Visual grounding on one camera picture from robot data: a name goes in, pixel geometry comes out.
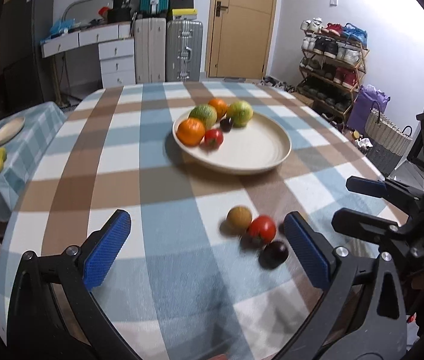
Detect yellow black shoe box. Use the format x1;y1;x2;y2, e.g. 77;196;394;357
167;8;199;22

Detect orange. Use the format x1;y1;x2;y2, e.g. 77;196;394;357
208;98;228;119
176;118;206;147

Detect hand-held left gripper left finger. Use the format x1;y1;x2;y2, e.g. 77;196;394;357
7;209;139;360

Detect white desk with drawers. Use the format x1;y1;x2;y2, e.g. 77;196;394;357
40;22;136;87

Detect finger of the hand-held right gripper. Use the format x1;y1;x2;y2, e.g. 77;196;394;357
331;207;409;246
346;175;424;211

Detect rows of shoes on rack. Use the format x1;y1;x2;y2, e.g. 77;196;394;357
298;18;368;111

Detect green yellow guava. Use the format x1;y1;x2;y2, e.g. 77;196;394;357
189;104;218;129
226;100;254;127

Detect grey woven basket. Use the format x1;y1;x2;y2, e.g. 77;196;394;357
364;108;413;175

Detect purple bag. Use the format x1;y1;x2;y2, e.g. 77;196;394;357
347;84;390;136

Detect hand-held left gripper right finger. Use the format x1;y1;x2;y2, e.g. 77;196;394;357
272;211;409;360

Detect blue plastic bag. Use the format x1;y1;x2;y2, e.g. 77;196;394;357
49;18;76;36

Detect small brown round fruit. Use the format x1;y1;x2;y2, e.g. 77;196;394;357
226;205;253;232

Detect dark grey fridge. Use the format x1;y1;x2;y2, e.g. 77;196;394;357
0;0;55;104

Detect silver suitcase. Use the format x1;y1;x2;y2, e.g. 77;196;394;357
166;19;204;82

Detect small beige plate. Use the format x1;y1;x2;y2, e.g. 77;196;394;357
0;117;26;146

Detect wooden door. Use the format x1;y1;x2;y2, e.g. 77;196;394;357
205;0;280;79

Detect red tomato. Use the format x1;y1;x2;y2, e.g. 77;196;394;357
247;215;277;243
204;128;224;149

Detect pile of shoes on floor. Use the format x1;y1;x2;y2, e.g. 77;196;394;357
261;76;297;94

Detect beige suitcase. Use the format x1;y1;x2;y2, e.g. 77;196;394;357
134;17;167;84

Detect brown blue checked tablecloth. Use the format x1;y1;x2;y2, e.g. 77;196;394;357
0;80;404;360

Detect blue checked side cloth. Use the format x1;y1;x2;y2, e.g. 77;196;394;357
0;101;68;222

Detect black bag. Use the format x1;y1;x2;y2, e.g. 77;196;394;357
107;7;136;24

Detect large cream plate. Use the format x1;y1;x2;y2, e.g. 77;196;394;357
172;106;292;175

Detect wooden shoe rack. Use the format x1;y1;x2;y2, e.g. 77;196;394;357
296;19;370;121

